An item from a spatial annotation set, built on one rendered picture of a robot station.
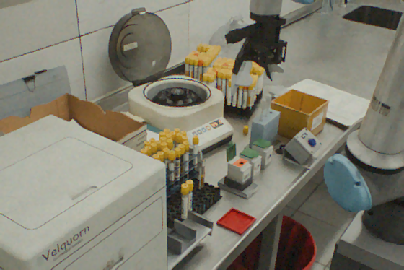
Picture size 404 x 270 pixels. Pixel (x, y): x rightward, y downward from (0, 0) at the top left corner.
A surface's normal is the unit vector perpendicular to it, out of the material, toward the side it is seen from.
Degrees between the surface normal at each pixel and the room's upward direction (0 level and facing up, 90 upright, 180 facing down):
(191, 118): 90
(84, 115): 88
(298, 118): 90
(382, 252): 1
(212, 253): 0
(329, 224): 0
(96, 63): 90
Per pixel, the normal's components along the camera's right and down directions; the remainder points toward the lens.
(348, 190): -0.89, 0.33
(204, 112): 0.73, 0.41
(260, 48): -0.72, 0.37
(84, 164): 0.05, -0.83
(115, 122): -0.52, 0.35
